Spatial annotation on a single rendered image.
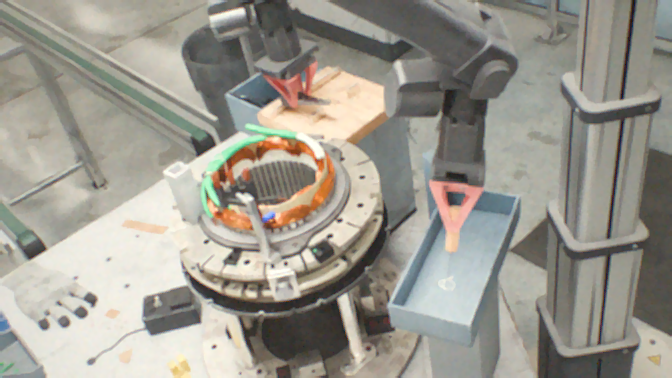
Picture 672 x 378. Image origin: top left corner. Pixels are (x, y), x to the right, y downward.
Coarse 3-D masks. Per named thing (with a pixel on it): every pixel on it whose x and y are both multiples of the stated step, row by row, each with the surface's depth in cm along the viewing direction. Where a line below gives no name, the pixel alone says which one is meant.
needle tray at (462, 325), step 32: (448, 192) 105; (480, 224) 103; (512, 224) 99; (416, 256) 96; (448, 256) 100; (480, 256) 99; (416, 288) 96; (448, 288) 95; (480, 288) 94; (416, 320) 89; (448, 320) 86; (480, 320) 90; (448, 352) 103; (480, 352) 100
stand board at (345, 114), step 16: (336, 80) 133; (352, 80) 132; (320, 96) 130; (336, 96) 129; (368, 96) 127; (288, 112) 127; (304, 112) 127; (336, 112) 125; (352, 112) 124; (368, 112) 123; (384, 112) 123; (272, 128) 128; (288, 128) 124; (304, 128) 123; (320, 128) 122; (336, 128) 121; (352, 128) 120; (368, 128) 122; (352, 144) 120
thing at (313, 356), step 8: (304, 352) 114; (312, 352) 114; (288, 360) 115; (296, 360) 114; (304, 360) 113; (312, 360) 113; (320, 360) 113; (296, 368) 113; (304, 368) 112; (312, 368) 112; (320, 368) 112; (296, 376) 112; (304, 376) 112; (312, 376) 112
